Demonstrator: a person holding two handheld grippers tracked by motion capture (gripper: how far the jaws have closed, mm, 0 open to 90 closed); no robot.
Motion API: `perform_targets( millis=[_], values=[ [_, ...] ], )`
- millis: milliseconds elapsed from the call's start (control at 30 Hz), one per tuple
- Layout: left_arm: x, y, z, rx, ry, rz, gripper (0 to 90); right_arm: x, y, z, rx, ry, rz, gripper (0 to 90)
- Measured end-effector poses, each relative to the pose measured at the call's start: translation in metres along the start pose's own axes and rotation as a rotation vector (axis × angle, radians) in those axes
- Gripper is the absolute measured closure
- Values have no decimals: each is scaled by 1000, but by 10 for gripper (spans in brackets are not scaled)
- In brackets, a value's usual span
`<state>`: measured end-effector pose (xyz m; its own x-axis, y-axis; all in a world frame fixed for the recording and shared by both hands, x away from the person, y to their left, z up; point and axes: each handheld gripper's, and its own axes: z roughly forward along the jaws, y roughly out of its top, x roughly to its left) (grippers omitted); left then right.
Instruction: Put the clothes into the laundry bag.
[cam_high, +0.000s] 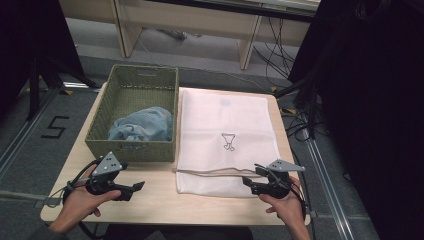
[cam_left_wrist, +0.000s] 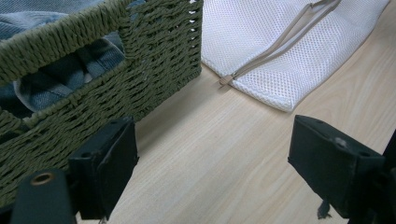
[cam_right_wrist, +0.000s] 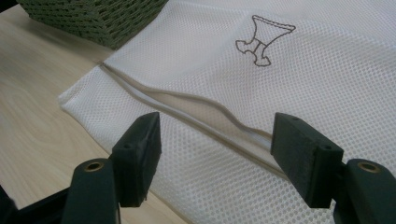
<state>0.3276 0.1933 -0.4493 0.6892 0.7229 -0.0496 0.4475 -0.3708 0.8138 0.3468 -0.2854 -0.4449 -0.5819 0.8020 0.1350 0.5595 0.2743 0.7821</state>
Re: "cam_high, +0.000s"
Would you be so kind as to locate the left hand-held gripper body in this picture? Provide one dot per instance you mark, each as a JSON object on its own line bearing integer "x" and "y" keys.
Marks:
{"x": 101, "y": 180}

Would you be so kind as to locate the light blue cloth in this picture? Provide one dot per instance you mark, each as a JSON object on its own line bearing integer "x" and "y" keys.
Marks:
{"x": 143, "y": 126}

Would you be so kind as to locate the light wooden desk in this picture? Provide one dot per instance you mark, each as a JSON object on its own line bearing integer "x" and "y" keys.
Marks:
{"x": 186, "y": 23}

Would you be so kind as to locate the green woven basket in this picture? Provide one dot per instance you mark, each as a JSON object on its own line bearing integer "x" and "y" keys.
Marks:
{"x": 133, "y": 126}

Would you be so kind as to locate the metal floor rail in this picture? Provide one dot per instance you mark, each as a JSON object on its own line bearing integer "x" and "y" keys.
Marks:
{"x": 25, "y": 133}
{"x": 328, "y": 186}

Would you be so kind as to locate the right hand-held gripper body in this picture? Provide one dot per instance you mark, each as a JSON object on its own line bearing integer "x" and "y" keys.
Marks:
{"x": 276, "y": 181}

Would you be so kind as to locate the white mesh laundry bag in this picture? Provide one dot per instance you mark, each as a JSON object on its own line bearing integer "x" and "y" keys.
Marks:
{"x": 226, "y": 140}

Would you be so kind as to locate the grey tape strip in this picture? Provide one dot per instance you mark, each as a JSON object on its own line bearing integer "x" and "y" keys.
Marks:
{"x": 48, "y": 202}

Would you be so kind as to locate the grey power strip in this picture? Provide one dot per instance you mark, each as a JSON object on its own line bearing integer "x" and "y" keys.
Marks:
{"x": 176, "y": 34}

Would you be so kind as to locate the black metal stand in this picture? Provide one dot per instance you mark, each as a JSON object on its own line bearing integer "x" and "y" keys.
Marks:
{"x": 308, "y": 100}

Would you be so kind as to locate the person's right hand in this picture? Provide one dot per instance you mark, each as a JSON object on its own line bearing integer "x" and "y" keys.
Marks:
{"x": 286, "y": 206}

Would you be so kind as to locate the black tripod stand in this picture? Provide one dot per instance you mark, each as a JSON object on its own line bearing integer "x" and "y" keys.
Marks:
{"x": 43, "y": 80}

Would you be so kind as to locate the black curtain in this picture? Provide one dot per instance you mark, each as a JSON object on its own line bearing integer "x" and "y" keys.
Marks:
{"x": 366, "y": 100}
{"x": 30, "y": 50}

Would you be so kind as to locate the person's left hand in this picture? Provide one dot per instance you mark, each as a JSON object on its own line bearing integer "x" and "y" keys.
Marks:
{"x": 81, "y": 201}

